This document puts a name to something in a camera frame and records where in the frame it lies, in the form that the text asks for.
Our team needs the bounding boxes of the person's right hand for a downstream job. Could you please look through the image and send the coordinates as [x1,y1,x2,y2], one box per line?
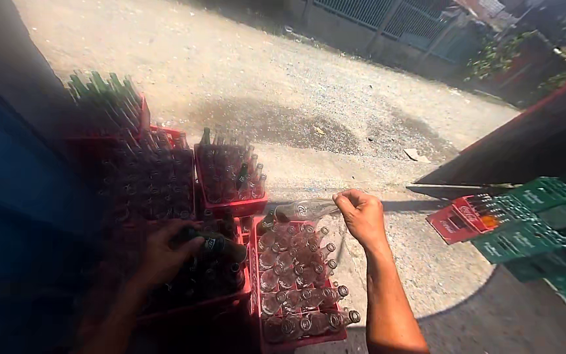
[332,189,386,250]

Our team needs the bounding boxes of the person's left hand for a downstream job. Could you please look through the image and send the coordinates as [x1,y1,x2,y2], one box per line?
[138,219,206,288]

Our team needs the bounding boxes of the single dark green glass bottle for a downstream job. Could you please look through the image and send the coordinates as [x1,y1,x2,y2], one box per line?
[170,227,248,264]

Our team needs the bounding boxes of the single clear glass bottle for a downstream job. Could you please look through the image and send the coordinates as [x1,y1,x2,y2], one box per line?
[274,197,344,223]

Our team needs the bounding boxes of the person's left forearm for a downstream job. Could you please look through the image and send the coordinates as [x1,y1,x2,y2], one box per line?
[74,275,153,354]

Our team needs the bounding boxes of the person's right forearm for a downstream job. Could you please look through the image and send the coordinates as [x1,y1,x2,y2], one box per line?
[365,240,431,354]

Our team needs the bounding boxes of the group of dark bottles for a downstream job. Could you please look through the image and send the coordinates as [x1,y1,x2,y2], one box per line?
[148,209,246,313]

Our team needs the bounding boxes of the group of clear bottles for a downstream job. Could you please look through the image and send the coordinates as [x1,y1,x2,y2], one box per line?
[256,210,361,344]
[100,127,195,223]
[198,125,267,204]

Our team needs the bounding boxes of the red plastic crate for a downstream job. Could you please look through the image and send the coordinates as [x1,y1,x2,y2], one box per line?
[101,125,198,227]
[194,143,268,218]
[63,91,151,143]
[250,215,348,353]
[133,216,253,324]

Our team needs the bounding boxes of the piece of cardboard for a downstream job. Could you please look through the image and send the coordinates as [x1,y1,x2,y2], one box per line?
[404,148,431,164]

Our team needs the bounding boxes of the red crate with white print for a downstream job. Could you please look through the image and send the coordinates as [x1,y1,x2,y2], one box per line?
[425,195,499,246]

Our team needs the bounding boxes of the group of green bottles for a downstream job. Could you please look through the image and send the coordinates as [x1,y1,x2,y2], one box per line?
[67,70,143,135]

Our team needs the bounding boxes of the group of capped bottles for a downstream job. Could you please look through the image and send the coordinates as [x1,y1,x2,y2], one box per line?
[467,193,538,228]

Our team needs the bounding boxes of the stack of green crates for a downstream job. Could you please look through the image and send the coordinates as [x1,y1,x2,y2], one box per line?
[470,176,566,325]

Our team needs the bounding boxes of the blue door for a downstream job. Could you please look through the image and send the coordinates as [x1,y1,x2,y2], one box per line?
[0,66,112,354]

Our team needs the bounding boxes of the metal bar fence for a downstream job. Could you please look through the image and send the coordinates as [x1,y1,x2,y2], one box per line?
[312,0,463,62]

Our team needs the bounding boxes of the dark metal door, red edge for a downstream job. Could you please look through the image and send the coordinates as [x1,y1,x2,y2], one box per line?
[407,66,566,197]

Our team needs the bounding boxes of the green leafy plants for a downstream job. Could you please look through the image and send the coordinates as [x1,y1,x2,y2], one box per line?
[465,32,566,99]

